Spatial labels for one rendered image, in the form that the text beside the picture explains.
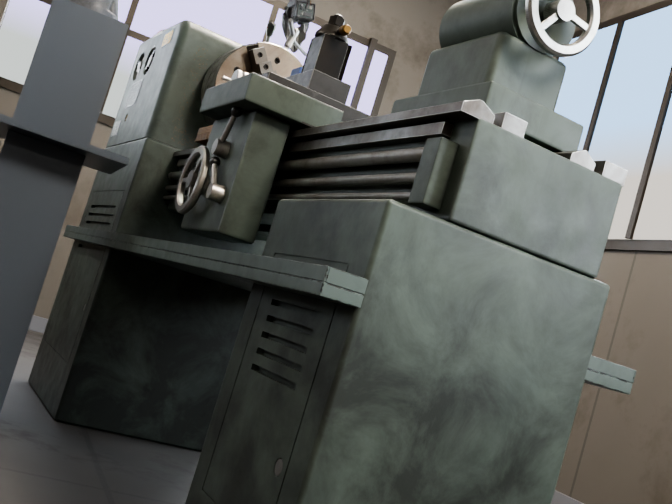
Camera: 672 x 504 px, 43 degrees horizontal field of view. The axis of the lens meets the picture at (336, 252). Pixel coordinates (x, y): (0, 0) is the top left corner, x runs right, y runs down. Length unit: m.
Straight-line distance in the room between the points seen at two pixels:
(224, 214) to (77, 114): 0.75
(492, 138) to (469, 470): 0.49
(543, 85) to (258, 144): 0.60
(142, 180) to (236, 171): 0.88
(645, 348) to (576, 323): 2.47
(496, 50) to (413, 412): 0.60
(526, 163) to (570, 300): 0.23
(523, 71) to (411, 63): 4.20
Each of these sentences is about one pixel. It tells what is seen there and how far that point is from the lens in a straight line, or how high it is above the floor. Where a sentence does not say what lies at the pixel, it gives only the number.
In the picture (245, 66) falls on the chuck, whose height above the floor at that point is 1.14.
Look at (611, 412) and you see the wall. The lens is 3.95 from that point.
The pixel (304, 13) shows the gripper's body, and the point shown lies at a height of 1.40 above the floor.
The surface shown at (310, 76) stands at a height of 1.00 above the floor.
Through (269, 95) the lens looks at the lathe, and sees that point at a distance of 1.77.
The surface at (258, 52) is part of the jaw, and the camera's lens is 2.57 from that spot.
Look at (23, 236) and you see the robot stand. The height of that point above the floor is 0.48.
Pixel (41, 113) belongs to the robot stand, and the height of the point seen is 0.80.
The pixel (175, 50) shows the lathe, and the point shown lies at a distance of 2.70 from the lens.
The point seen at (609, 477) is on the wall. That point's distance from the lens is 3.89.
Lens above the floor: 0.48
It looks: 5 degrees up
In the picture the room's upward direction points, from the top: 17 degrees clockwise
